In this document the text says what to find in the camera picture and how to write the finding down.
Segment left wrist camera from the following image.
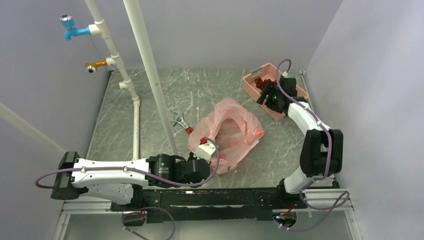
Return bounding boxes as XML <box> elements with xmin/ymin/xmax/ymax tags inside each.
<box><xmin>194</xmin><ymin>137</ymin><xmax>217</xmax><ymax>164</ymax></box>

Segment blue faucet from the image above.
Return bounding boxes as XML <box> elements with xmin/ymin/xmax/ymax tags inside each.
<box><xmin>60</xmin><ymin>14</ymin><xmax>91</xmax><ymax>41</ymax></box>

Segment pink plastic basket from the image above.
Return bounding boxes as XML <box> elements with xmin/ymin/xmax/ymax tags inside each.
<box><xmin>243</xmin><ymin>63</ymin><xmax>309</xmax><ymax>122</ymax></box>

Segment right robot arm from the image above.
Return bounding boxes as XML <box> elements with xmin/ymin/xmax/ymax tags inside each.
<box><xmin>256</xmin><ymin>77</ymin><xmax>344</xmax><ymax>208</ymax></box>

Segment orange faucet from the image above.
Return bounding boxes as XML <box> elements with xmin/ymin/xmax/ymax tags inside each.
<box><xmin>85</xmin><ymin>59</ymin><xmax>108</xmax><ymax>74</ymax></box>

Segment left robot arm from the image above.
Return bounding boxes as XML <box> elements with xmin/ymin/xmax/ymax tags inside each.
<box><xmin>50</xmin><ymin>150</ymin><xmax>215</xmax><ymax>210</ymax></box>

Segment purple fake grapes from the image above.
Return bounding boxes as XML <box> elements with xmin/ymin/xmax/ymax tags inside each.
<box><xmin>254</xmin><ymin>77</ymin><xmax>277</xmax><ymax>91</ymax></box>

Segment pink plastic bag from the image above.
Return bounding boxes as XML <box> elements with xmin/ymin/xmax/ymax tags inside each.
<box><xmin>188</xmin><ymin>98</ymin><xmax>265</xmax><ymax>175</ymax></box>

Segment red handled adjustable wrench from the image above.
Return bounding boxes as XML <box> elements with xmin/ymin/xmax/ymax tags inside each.
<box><xmin>170</xmin><ymin>110</ymin><xmax>194</xmax><ymax>135</ymax></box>

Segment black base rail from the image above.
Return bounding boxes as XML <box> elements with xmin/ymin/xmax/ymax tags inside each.
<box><xmin>110</xmin><ymin>186</ymin><xmax>306</xmax><ymax>224</ymax></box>

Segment white pvc pipe frame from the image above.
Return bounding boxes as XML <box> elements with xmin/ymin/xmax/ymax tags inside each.
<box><xmin>0</xmin><ymin>0</ymin><xmax>180</xmax><ymax>165</ymax></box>

